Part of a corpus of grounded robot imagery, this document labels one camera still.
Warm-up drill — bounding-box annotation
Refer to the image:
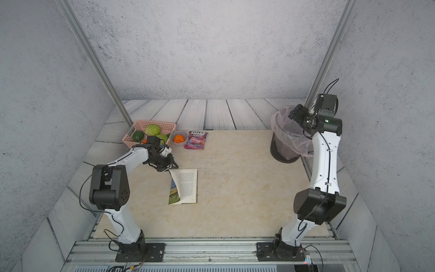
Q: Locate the green cabbage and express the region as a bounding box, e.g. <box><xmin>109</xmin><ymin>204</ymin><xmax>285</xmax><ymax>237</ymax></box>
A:
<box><xmin>144</xmin><ymin>124</ymin><xmax>161</xmax><ymax>136</ymax></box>
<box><xmin>156</xmin><ymin>134</ymin><xmax>169</xmax><ymax>145</ymax></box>

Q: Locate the green cabbage rear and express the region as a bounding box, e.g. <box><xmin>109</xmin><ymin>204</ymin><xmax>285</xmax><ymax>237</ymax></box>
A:
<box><xmin>144</xmin><ymin>124</ymin><xmax>161</xmax><ymax>136</ymax></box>

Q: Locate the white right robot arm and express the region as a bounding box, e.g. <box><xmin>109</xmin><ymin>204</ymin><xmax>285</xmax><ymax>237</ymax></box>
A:
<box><xmin>273</xmin><ymin>94</ymin><xmax>347</xmax><ymax>259</ymax></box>

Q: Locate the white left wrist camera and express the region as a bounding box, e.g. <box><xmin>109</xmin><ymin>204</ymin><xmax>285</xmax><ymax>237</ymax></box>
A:
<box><xmin>159</xmin><ymin>145</ymin><xmax>172</xmax><ymax>158</ymax></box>

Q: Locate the dark green avocado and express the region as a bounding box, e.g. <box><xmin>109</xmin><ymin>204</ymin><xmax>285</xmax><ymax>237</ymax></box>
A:
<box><xmin>131</xmin><ymin>130</ymin><xmax>145</xmax><ymax>143</ymax></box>

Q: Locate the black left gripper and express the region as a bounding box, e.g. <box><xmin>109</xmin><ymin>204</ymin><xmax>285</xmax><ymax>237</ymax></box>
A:
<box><xmin>148</xmin><ymin>153</ymin><xmax>180</xmax><ymax>172</ymax></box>

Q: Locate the right vertical aluminium post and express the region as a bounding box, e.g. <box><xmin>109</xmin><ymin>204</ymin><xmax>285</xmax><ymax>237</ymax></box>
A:
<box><xmin>305</xmin><ymin>0</ymin><xmax>357</xmax><ymax>107</ymax></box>

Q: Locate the green cabbage front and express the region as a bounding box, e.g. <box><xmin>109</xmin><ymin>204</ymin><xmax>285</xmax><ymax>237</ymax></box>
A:
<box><xmin>156</xmin><ymin>134</ymin><xmax>169</xmax><ymax>145</ymax></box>

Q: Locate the black bin with plastic bag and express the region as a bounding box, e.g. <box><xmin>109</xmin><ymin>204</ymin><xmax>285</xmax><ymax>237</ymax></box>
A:
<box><xmin>270</xmin><ymin>105</ymin><xmax>314</xmax><ymax>163</ymax></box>

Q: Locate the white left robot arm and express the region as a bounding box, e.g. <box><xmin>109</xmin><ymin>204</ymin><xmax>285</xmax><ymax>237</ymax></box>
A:
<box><xmin>88</xmin><ymin>136</ymin><xmax>178</xmax><ymax>262</ymax></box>

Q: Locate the pink plastic basket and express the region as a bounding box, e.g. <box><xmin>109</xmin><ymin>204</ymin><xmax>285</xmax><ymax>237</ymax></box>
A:
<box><xmin>122</xmin><ymin>120</ymin><xmax>176</xmax><ymax>148</ymax></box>

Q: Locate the blue Animal Farm book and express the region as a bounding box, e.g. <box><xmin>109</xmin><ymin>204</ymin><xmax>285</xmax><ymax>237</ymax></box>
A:
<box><xmin>169</xmin><ymin>169</ymin><xmax>198</xmax><ymax>205</ymax></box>

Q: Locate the small bowl with orange food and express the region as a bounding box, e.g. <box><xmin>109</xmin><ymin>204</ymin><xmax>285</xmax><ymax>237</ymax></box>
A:
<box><xmin>170</xmin><ymin>131</ymin><xmax>189</xmax><ymax>146</ymax></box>

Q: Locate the left vertical aluminium post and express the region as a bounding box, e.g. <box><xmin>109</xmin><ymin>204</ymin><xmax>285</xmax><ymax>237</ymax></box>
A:
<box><xmin>56</xmin><ymin>0</ymin><xmax>133</xmax><ymax>126</ymax></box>

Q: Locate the purple snack packet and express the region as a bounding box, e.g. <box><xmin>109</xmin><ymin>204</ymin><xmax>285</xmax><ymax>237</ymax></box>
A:
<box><xmin>184</xmin><ymin>131</ymin><xmax>208</xmax><ymax>150</ymax></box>

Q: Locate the silver aluminium frame rail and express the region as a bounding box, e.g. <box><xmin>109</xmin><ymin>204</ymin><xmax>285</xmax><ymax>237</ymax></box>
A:
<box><xmin>62</xmin><ymin>236</ymin><xmax>360</xmax><ymax>272</ymax></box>

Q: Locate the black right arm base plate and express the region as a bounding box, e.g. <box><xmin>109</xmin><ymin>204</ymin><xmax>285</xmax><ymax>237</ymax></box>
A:
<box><xmin>256</xmin><ymin>242</ymin><xmax>307</xmax><ymax>262</ymax></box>

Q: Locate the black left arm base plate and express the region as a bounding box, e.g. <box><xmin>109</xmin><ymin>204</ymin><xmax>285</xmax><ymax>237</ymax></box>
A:
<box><xmin>115</xmin><ymin>243</ymin><xmax>165</xmax><ymax>262</ymax></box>

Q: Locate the vertical aluminium post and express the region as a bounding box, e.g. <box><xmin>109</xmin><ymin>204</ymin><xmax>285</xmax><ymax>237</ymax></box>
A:
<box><xmin>305</xmin><ymin>0</ymin><xmax>357</xmax><ymax>107</ymax></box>
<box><xmin>56</xmin><ymin>0</ymin><xmax>133</xmax><ymax>126</ymax></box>

